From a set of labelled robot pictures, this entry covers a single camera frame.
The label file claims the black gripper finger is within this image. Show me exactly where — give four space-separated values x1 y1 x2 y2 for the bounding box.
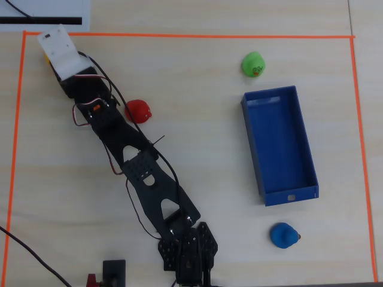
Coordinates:
48 63 62 82

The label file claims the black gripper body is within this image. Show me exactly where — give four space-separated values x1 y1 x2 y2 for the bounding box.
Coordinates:
58 66 112 100

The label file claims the red rubber duck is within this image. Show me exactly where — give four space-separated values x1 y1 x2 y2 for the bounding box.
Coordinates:
124 99 154 124

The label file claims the green rubber duck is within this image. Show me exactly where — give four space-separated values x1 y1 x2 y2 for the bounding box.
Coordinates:
241 51 267 79

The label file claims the blue plastic box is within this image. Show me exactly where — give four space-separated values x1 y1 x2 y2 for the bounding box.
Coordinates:
240 85 320 207

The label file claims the blue rubber duck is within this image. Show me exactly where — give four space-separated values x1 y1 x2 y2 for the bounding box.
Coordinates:
269 222 301 249

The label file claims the white paper with black bar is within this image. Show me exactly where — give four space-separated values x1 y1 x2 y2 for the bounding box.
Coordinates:
0 0 91 33

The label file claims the orange tape strip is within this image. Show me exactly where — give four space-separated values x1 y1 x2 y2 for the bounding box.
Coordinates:
349 35 379 283
22 30 356 40
2 30 28 287

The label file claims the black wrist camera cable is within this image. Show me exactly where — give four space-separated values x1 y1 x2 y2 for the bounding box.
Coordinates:
77 51 184 212

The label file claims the thin black cable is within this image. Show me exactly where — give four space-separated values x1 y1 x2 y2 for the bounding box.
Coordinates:
5 0 35 20

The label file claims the black stand cable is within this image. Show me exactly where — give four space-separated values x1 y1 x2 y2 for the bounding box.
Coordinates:
0 225 74 287

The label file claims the black camera stand clamp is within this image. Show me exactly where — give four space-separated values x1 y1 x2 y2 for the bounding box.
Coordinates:
102 259 127 287

